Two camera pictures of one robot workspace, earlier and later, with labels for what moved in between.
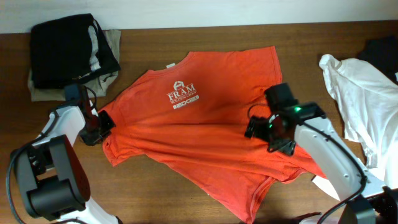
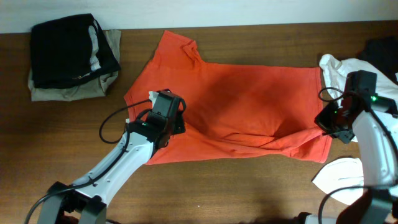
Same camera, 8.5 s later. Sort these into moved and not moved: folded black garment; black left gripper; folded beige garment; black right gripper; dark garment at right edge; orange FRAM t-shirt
Moved: black right gripper; orange FRAM t-shirt; black left gripper
Not moved: dark garment at right edge; folded beige garment; folded black garment
